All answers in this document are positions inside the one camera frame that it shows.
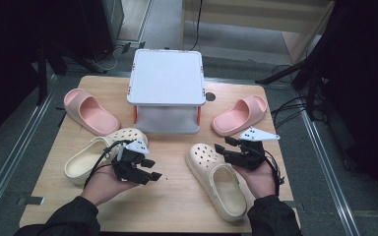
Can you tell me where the black tripod stand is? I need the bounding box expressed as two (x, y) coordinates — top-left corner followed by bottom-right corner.
(255, 0), (358, 119)

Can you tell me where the bundle of black floor cables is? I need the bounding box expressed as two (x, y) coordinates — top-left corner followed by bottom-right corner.
(270, 63), (314, 129)

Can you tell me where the black hanging cable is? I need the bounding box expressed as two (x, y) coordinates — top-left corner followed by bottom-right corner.
(189, 0), (205, 52)

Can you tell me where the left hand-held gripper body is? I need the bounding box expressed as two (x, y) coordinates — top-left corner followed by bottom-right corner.
(111, 139), (151, 184)

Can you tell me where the person's left hand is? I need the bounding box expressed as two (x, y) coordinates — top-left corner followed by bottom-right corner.
(80, 163), (143, 207)

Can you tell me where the pink slide slipper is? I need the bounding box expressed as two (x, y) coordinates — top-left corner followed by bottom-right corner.
(63, 88), (122, 137)
(211, 94), (269, 138)

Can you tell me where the person's right hand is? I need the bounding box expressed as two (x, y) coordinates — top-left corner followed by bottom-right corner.
(231, 161), (277, 201)

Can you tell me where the metal floor rail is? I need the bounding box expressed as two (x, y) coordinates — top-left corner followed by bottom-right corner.
(299, 109), (362, 236)
(0, 73), (60, 224)

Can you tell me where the dark computer tower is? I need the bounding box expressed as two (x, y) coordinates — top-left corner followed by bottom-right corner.
(78, 0), (126, 62)

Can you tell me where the black metal stand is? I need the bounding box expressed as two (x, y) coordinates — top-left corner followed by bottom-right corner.
(35, 42), (109, 106)

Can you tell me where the light wooden cabinet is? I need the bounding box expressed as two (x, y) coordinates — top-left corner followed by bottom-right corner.
(180, 0), (336, 63)

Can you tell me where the beige perforated clog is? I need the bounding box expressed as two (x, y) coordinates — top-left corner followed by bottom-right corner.
(63, 127), (149, 186)
(185, 143), (248, 223)

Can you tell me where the white two-tier shoe rack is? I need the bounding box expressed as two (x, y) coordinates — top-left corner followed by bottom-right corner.
(126, 48), (207, 136)

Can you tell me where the white floor cable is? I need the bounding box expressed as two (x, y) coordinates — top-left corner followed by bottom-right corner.
(92, 48), (120, 72)

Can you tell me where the right hand-held gripper black cable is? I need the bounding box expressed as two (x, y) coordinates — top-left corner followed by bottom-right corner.
(262, 148), (285, 198)

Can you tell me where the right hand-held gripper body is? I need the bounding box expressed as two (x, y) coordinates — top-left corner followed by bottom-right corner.
(225, 127), (281, 171)

